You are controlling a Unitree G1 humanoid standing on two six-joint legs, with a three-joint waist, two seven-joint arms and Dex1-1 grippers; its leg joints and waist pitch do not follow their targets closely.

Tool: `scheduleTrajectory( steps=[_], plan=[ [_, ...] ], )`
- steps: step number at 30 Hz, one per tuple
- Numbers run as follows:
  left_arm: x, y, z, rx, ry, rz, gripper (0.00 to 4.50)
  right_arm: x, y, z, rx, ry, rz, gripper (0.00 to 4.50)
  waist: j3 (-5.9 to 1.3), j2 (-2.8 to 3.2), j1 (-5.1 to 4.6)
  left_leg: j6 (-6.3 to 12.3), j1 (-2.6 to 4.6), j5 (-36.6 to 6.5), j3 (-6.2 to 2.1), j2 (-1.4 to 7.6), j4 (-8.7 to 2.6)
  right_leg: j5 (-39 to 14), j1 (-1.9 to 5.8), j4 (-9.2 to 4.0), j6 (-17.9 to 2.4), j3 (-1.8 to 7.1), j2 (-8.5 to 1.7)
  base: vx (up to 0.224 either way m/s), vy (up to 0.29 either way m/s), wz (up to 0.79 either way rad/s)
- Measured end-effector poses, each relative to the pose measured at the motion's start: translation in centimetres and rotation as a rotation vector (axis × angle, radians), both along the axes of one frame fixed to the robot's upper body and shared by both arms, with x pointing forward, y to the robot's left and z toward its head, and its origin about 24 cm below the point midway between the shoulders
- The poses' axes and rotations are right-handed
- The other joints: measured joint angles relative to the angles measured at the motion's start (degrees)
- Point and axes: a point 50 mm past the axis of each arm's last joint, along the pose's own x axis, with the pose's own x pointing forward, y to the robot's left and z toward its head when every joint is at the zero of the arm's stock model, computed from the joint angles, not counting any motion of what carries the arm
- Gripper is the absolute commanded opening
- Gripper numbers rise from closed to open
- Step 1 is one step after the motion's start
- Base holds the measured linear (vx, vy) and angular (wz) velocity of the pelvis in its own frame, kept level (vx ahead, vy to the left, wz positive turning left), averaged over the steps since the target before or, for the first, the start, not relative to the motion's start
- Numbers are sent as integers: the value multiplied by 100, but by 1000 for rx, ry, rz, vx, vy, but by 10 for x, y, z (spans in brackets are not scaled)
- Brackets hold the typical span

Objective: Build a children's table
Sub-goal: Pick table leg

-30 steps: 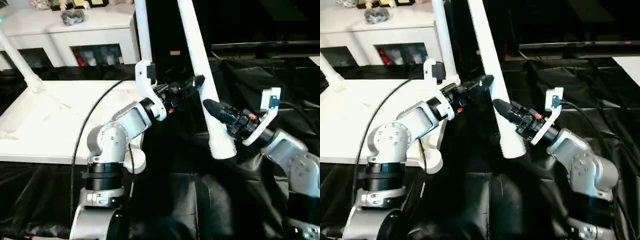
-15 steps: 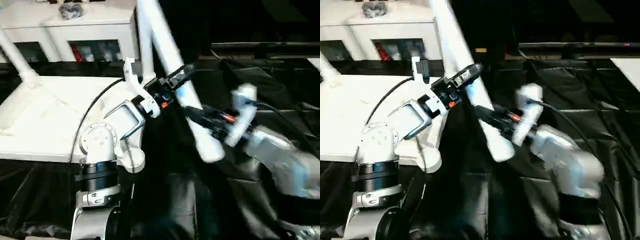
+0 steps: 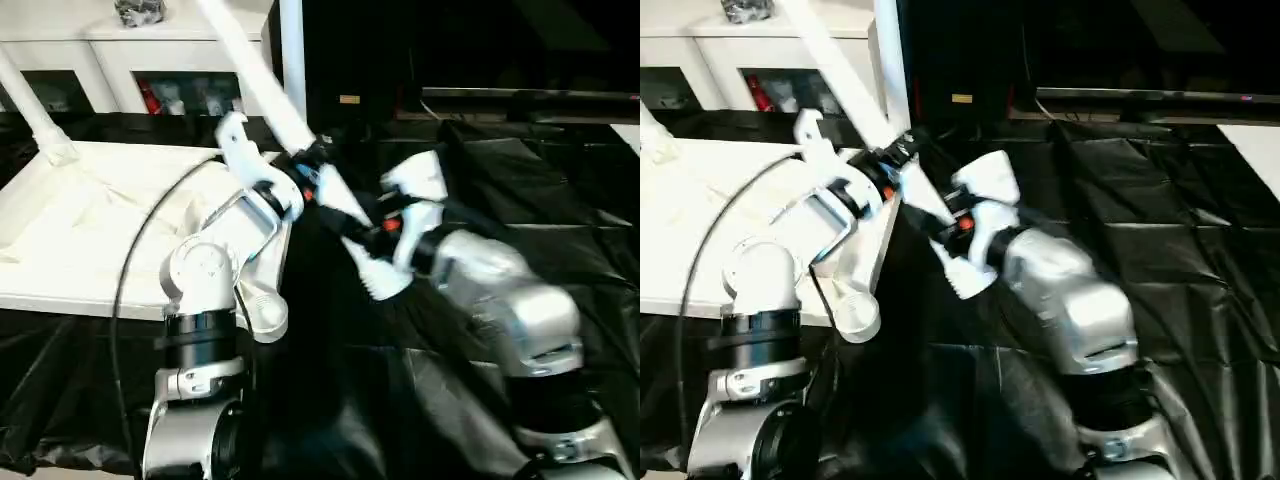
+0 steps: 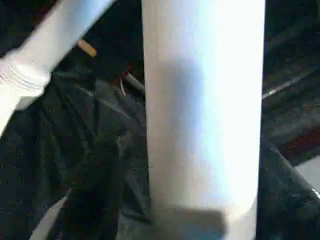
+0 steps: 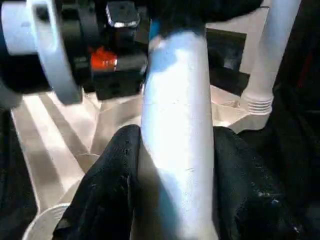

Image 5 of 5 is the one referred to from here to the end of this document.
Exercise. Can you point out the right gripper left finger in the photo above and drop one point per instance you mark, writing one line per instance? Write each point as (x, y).
(105, 200)

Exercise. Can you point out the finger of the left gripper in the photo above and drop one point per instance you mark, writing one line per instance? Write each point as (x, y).
(200, 12)

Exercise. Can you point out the black plastic mat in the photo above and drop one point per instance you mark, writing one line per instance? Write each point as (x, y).
(300, 150)

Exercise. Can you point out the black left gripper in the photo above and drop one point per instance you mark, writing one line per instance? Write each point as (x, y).
(115, 70)

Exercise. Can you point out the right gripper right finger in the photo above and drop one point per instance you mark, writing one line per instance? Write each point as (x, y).
(245, 200)

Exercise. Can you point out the white plastic table leg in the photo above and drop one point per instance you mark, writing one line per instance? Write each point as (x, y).
(272, 50)
(175, 125)

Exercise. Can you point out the white plastic table top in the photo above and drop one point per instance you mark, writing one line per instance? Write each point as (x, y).
(60, 135)

